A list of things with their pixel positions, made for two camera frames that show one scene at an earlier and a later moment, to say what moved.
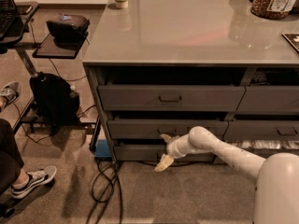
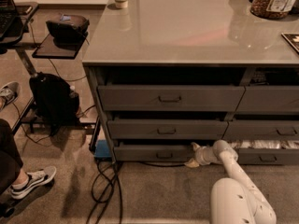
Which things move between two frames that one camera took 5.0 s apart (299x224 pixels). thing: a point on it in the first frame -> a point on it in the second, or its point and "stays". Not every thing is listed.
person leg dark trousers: [10, 159] stays
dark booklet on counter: [292, 39] stays
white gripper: [173, 147] -> [201, 156]
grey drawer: [152, 150] stays
